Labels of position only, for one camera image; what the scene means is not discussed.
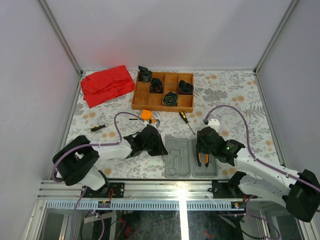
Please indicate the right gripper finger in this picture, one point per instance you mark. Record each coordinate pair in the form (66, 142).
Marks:
(198, 146)
(209, 150)

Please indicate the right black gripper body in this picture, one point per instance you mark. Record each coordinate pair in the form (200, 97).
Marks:
(213, 150)

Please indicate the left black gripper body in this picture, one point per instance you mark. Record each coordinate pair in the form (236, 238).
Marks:
(154, 145)

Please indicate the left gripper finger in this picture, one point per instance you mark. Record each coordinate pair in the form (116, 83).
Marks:
(161, 147)
(156, 152)

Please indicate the orange handled pliers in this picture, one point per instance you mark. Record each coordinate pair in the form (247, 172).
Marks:
(202, 158)

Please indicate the grey plastic tool case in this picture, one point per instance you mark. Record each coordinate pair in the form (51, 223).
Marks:
(181, 160)

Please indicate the black yellow phillips screwdriver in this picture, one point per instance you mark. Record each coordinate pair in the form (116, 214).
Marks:
(184, 118)

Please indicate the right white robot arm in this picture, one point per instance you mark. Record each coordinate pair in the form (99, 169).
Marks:
(298, 192)

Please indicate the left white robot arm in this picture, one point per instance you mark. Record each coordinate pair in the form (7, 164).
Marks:
(74, 164)

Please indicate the orange tape measure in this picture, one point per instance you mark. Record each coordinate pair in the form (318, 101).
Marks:
(145, 115)

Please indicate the wooden compartment tray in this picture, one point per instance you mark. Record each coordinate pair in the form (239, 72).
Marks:
(144, 100)

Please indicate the rolled dark belt bottom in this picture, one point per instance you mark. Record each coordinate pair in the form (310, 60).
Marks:
(170, 99)

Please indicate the rolled dark belt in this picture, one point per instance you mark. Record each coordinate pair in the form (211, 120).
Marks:
(156, 86)
(170, 99)
(185, 88)

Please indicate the rolled dark belt upper left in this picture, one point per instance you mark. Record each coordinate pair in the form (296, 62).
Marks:
(156, 86)

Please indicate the rolled dark belt right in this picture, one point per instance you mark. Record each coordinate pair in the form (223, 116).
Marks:
(185, 88)

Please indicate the rolled dark belt outside tray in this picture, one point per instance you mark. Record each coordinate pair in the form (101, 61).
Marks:
(145, 75)

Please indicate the red folded cloth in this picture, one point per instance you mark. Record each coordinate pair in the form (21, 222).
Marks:
(106, 85)

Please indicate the aluminium mounting rail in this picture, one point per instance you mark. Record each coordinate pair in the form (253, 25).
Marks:
(150, 190)

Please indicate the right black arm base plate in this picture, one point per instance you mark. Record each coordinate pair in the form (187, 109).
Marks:
(227, 189)

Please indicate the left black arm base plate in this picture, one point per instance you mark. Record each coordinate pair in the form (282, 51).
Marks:
(115, 190)

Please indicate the white slotted cable duct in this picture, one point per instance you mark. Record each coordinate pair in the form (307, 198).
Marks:
(144, 205)

